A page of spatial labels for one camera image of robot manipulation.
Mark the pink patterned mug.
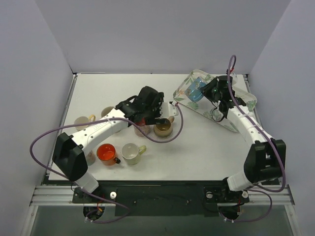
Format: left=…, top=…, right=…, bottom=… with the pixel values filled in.
left=133, top=119, right=151, bottom=137

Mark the blue mug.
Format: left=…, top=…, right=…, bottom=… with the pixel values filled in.
left=185, top=77, right=206, bottom=102

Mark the round beige mug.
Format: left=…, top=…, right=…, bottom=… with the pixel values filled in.
left=154, top=116, right=175, bottom=138

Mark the beige speckled mug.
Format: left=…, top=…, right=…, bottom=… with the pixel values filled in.
left=100, top=106, right=116, bottom=121

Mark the pale green mug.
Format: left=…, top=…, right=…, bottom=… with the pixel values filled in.
left=121, top=143, right=147, bottom=165

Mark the orange mug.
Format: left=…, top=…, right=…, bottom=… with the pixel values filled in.
left=96, top=144, right=121, bottom=166

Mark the yellow mug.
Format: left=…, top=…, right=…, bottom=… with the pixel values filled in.
left=74, top=115, right=96, bottom=131

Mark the tall floral beige mug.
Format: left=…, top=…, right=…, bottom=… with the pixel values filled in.
left=86, top=150, right=96, bottom=166

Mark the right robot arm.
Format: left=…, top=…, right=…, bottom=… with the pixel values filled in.
left=200, top=75, right=286, bottom=201

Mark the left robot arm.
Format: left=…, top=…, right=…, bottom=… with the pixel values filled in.
left=53, top=86, right=164, bottom=203

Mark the floral serving tray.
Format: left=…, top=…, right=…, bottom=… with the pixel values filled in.
left=172, top=69, right=257, bottom=133

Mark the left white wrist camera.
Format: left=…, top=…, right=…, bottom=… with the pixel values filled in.
left=159, top=101, right=179, bottom=118

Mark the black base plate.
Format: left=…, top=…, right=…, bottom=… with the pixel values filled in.
left=72, top=180, right=249, bottom=216

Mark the aluminium frame rail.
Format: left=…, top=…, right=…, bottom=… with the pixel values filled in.
left=30, top=72, right=295, bottom=207

